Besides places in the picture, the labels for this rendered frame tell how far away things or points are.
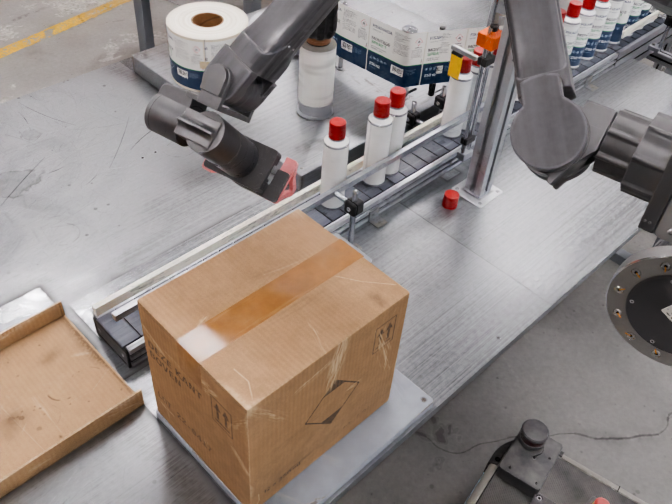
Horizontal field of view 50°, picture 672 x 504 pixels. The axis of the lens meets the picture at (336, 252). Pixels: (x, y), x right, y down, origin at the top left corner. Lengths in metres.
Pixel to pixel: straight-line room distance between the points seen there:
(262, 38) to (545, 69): 0.35
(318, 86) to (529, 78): 1.00
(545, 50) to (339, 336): 0.44
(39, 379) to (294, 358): 0.54
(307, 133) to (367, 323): 0.82
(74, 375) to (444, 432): 1.25
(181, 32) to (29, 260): 0.66
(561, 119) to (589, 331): 1.93
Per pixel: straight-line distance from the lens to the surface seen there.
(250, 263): 1.06
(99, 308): 1.32
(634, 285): 1.12
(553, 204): 1.74
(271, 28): 0.94
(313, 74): 1.72
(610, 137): 0.78
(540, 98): 0.78
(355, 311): 1.01
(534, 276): 1.54
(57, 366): 1.35
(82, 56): 3.91
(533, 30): 0.83
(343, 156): 1.44
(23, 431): 1.29
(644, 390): 2.57
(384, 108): 1.49
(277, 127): 1.75
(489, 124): 1.60
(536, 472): 1.92
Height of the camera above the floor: 1.87
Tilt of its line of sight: 44 degrees down
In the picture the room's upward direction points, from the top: 5 degrees clockwise
